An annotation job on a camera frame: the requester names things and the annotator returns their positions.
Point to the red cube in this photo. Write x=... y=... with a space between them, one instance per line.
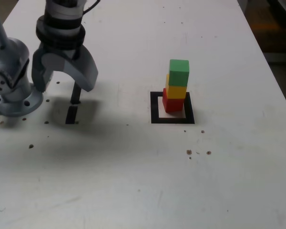
x=172 y=105

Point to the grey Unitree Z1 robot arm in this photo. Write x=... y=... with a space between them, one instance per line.
x=14 y=52

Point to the black tape strip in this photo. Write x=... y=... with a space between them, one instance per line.
x=71 y=114

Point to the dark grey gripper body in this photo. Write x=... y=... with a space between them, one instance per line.
x=66 y=53

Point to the black tape square outline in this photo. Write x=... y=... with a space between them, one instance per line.
x=153 y=112

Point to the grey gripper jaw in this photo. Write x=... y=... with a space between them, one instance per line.
x=38 y=76
x=85 y=71

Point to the brown wooden background furniture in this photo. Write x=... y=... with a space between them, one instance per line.
x=271 y=23

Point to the green cube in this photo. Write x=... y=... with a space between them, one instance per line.
x=178 y=74

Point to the yellow cube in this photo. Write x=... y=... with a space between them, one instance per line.
x=176 y=91

